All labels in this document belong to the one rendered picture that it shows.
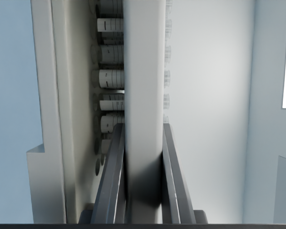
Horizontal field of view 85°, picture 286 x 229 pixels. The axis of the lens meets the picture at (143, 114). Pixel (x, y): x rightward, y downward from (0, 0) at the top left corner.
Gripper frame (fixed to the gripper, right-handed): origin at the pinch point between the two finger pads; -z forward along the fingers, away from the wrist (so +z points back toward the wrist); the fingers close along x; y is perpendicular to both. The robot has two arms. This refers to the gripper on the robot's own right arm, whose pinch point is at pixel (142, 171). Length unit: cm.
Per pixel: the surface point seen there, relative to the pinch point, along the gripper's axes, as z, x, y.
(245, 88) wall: -221, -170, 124
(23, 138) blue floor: -91, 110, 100
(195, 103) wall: -205, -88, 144
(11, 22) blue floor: -144, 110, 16
